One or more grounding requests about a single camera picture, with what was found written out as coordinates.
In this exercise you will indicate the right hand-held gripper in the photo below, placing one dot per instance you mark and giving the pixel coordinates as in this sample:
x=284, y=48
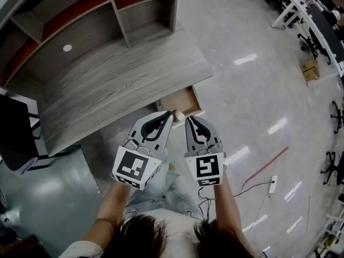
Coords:
x=207, y=168

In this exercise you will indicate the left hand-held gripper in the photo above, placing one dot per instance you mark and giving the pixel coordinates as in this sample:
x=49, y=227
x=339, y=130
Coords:
x=131, y=168

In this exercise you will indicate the wooden drawer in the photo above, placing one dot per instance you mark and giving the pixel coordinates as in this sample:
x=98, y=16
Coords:
x=180, y=99

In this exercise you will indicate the person's left forearm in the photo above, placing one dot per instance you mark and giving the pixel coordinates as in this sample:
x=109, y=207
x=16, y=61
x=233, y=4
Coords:
x=113, y=208

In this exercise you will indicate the person's right forearm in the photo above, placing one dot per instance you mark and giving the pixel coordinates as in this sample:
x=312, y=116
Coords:
x=227, y=206

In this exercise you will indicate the person's left shoe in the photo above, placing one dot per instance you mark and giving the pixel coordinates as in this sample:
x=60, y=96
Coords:
x=172, y=167

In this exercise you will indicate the grey wooden desk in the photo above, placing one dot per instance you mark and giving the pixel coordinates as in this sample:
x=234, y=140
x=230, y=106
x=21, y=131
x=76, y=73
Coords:
x=115, y=90

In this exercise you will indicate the red and white floor strip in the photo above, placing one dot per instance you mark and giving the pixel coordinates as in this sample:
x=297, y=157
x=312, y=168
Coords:
x=268, y=163

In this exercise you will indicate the white power strip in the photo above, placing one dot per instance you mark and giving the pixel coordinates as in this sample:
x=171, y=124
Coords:
x=273, y=184

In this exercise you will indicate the person's white shirt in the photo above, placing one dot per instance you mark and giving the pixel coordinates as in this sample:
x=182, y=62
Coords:
x=172, y=224

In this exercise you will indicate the cardboard box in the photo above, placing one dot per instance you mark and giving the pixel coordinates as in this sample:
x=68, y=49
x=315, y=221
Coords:
x=309, y=64
x=311, y=74

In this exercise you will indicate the thin brown rod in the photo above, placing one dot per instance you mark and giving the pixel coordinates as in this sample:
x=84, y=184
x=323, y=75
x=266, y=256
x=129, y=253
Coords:
x=308, y=212

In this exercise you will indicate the black chair with blue seat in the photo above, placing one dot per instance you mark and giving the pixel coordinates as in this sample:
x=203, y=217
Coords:
x=16, y=133

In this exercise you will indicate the black office chair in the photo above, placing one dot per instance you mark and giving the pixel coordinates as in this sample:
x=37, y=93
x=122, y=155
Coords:
x=313, y=44
x=339, y=115
x=334, y=168

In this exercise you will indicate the long white office desk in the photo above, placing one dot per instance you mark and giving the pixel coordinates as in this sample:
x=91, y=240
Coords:
x=306, y=12

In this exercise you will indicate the black desk divider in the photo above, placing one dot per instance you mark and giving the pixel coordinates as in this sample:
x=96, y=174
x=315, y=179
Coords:
x=326, y=28

